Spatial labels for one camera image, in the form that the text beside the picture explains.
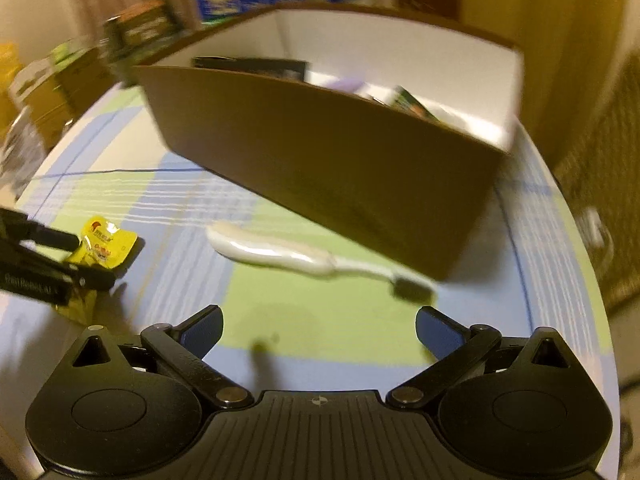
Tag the green yellow cartoon packet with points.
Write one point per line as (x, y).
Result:
(412, 102)

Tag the quilted chair cover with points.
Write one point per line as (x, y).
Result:
(612, 160)

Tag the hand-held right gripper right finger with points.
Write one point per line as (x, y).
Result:
(435, 332)

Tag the small black product box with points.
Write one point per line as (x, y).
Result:
(250, 67)

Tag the wooden door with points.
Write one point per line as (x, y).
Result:
(540, 20)

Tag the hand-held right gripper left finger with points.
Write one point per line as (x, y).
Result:
(205, 327)

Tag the brown cardboard box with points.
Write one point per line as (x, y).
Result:
(325, 175)

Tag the white toothbrush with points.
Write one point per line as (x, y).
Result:
(270, 252)

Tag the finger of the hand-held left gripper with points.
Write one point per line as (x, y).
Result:
(50, 236)
(92, 278)

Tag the yellow snack packet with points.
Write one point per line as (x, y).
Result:
(107, 247)

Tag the purple bottle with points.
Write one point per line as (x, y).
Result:
(345, 85)

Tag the dark green food container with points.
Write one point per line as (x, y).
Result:
(145, 25)

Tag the checked cloth desktop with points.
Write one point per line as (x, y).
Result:
(300, 320)

